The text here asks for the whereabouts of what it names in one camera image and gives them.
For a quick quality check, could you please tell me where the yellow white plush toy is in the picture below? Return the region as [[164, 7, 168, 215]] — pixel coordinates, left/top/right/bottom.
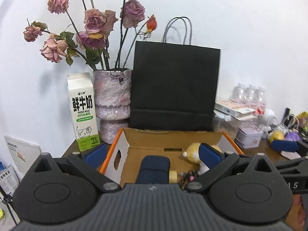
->
[[182, 143, 224, 176]]

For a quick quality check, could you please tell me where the navy blue case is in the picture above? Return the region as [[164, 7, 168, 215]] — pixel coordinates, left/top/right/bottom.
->
[[135, 155, 170, 184]]

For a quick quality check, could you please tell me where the red pumpkin cardboard box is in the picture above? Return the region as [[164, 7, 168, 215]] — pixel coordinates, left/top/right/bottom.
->
[[100, 128, 243, 186]]

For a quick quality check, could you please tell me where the clear container with seeds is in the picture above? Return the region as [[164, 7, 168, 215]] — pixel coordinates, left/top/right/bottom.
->
[[213, 110, 253, 140]]

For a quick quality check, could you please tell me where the small decorated tin box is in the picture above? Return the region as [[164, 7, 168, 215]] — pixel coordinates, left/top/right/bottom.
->
[[234, 126, 264, 149]]

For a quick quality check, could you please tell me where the flat box on container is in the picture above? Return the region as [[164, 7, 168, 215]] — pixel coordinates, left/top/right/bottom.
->
[[214, 101, 256, 121]]

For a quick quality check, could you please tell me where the right water bottle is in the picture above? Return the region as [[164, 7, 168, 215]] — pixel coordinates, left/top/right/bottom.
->
[[255, 86, 267, 114]]

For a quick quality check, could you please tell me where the water bottle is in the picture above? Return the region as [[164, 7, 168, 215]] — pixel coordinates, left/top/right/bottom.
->
[[244, 85, 257, 105], [231, 82, 246, 104], [255, 86, 267, 114]]

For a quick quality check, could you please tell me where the middle water bottle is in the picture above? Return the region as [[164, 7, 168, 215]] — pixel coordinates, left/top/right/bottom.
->
[[244, 85, 257, 105]]

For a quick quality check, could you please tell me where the white milk carton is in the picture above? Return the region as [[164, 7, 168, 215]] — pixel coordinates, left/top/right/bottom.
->
[[67, 73, 100, 152]]

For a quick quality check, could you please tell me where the left water bottle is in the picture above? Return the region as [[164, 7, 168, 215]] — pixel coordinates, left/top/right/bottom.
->
[[231, 82, 246, 104]]

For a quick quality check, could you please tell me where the purple marbled vase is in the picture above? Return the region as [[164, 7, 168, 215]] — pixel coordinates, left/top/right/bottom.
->
[[93, 69, 132, 144]]

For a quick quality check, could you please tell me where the white booklet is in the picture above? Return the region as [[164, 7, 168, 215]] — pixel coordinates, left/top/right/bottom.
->
[[4, 136, 41, 174]]

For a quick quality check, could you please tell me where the black paper shopping bag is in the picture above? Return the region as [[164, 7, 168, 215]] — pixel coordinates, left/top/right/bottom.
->
[[128, 16, 221, 133]]

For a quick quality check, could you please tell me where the dried rose bouquet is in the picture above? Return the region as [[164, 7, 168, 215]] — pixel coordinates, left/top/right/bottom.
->
[[23, 0, 158, 71]]

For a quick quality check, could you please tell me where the white cable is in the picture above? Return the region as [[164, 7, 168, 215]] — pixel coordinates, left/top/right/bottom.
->
[[269, 115, 300, 135]]

